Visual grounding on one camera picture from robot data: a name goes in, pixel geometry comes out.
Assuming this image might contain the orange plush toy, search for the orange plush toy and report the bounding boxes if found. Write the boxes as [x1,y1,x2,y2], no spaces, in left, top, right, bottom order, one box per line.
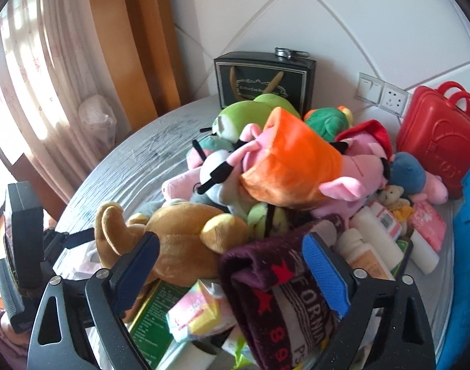
[231,107,344,211]

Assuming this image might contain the green printed box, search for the green printed box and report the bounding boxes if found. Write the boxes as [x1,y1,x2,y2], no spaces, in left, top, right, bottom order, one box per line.
[128,278,190,368]

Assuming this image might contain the white grey plush toy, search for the white grey plush toy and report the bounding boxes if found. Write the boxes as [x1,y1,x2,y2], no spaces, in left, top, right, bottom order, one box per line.
[197,147,244,203]

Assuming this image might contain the small tan teddy bear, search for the small tan teddy bear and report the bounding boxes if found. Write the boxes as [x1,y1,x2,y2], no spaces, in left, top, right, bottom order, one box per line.
[377,184,412,217]

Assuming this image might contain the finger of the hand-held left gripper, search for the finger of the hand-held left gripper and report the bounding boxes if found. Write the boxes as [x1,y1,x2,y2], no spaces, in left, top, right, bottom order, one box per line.
[42,227,97,267]

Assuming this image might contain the white plastic roll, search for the white plastic roll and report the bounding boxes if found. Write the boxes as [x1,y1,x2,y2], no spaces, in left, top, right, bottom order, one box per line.
[410,230,441,275]

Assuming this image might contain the dark framed box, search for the dark framed box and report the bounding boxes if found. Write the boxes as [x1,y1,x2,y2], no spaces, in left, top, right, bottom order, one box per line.
[214,47,317,119]

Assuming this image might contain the pastel sanitary pad pack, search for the pastel sanitary pad pack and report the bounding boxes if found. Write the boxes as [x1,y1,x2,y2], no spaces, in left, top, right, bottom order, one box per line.
[167,278,236,342]

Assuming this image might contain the brown plush bear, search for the brown plush bear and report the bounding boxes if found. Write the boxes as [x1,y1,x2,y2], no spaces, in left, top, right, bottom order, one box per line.
[93,200,252,288]

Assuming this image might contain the green parrot plush toy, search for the green parrot plush toy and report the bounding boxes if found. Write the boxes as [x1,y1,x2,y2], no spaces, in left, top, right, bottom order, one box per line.
[303,105,354,142]

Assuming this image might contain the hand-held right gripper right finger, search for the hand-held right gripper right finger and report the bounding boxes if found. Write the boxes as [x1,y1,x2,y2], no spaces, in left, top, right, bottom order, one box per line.
[302,232,436,370]

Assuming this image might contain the maroon printed towel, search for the maroon printed towel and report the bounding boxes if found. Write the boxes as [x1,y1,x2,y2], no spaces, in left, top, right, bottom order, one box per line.
[219,219,349,370]

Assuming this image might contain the sheer window curtain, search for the sheer window curtain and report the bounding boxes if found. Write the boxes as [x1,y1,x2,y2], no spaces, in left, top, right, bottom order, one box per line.
[0,0,159,225]

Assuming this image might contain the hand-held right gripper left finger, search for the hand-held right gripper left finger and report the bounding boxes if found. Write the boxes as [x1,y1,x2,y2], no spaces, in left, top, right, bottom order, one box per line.
[27,232,161,370]

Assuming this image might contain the white bottle red label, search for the white bottle red label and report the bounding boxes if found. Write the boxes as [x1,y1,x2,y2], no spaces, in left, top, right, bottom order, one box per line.
[350,202,404,271]

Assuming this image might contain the blue plastic crate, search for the blue plastic crate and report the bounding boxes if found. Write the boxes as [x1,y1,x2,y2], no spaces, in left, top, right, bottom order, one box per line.
[436,165,470,370]

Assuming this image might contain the white bottle peach label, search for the white bottle peach label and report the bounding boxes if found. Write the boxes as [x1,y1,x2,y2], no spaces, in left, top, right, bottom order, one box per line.
[336,228,394,280]

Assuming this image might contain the green frog plush toy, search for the green frog plush toy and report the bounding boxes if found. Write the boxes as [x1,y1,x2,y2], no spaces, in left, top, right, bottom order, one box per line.
[211,93,302,144]

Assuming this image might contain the pink tissue packet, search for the pink tissue packet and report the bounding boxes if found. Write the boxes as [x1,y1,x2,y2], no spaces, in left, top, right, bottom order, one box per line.
[408,199,446,254]

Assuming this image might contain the wooden wall frame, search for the wooden wall frame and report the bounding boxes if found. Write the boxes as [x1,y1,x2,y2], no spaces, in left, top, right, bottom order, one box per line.
[85,0,194,132]

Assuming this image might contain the pale pink plush toy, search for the pale pink plush toy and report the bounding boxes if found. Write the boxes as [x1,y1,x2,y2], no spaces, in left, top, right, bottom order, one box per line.
[161,169,205,206]

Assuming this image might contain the grey cloth-covered desktop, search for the grey cloth-covered desktop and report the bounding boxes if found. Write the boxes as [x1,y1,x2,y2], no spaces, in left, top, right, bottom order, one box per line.
[52,92,457,370]

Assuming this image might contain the white wall switch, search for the white wall switch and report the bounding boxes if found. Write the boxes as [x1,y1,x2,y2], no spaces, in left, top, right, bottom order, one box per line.
[356,72,385,103]

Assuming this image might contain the pink pig plush toy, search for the pink pig plush toy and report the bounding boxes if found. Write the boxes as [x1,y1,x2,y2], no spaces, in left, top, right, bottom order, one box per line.
[309,175,369,219]

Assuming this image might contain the white wall socket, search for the white wall socket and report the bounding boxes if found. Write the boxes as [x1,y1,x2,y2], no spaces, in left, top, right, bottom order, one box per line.
[379,85,410,115]

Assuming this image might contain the red plastic carry case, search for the red plastic carry case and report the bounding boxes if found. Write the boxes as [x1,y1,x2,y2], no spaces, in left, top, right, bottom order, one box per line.
[396,81,470,200]

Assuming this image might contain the blue and pink plush toy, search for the blue and pink plush toy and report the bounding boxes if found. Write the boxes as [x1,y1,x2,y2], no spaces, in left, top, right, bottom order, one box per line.
[388,151,448,206]

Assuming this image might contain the white plastic bag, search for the white plastic bag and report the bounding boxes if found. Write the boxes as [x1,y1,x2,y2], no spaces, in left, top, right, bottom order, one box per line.
[78,93,119,148]

